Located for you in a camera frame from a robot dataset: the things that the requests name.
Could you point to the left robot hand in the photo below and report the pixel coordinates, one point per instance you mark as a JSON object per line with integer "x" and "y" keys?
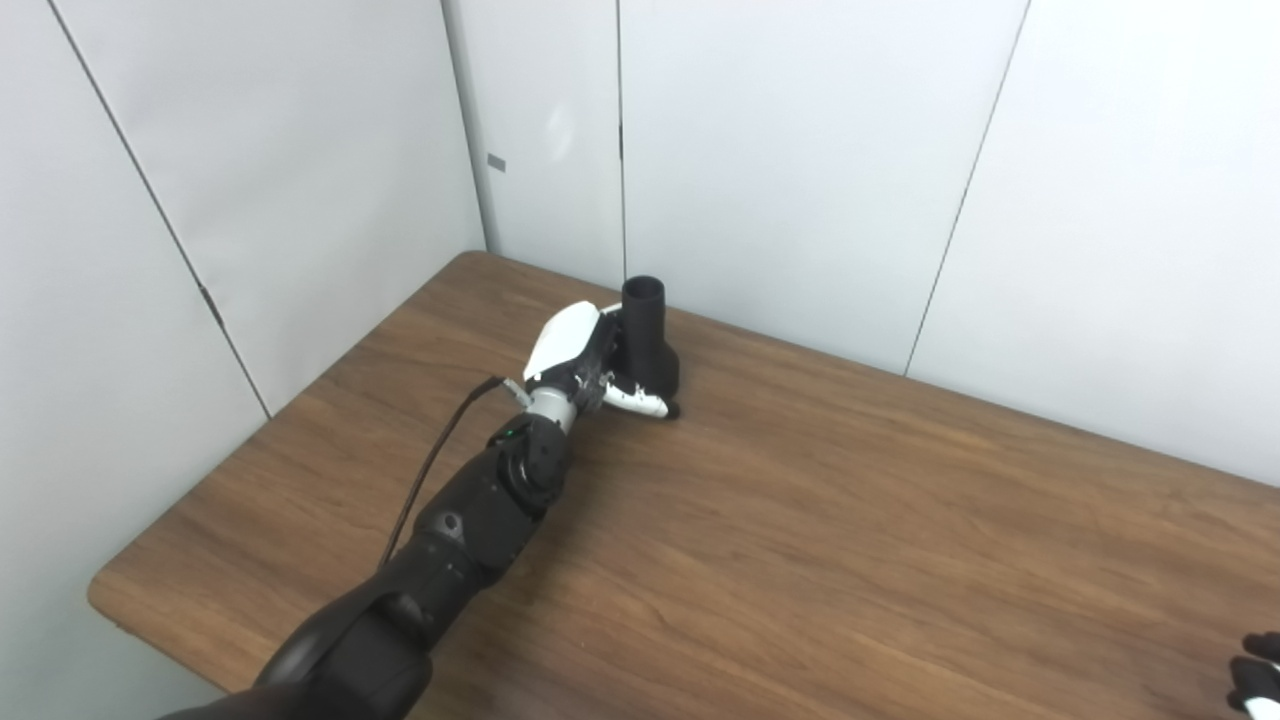
{"x": 565, "y": 345}

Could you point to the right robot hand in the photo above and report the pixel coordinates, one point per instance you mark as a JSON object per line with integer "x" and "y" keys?
{"x": 1260, "y": 680}

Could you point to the black nozzle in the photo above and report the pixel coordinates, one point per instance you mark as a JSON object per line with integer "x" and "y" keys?
{"x": 650, "y": 335}

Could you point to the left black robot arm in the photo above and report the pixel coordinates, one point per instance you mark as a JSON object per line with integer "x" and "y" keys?
{"x": 450, "y": 540}

